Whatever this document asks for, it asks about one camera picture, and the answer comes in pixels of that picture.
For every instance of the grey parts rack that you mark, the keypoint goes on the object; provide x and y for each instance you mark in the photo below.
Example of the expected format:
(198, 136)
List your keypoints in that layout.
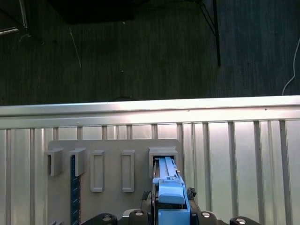
(112, 147)

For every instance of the hard disk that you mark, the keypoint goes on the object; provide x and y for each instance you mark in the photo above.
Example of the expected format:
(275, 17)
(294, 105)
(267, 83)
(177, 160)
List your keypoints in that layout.
(170, 192)

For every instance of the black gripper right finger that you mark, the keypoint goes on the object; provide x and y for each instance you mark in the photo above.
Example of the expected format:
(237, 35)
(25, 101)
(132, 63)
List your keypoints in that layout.
(206, 219)

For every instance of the RAM stick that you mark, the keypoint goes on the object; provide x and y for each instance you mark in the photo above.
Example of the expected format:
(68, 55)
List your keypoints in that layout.
(75, 187)

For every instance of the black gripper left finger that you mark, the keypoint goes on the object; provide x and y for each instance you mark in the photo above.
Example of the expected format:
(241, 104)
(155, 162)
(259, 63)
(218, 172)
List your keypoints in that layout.
(138, 219)

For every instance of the black furniture leg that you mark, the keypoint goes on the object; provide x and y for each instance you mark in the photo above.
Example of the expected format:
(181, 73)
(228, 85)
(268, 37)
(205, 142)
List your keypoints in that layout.
(218, 47)

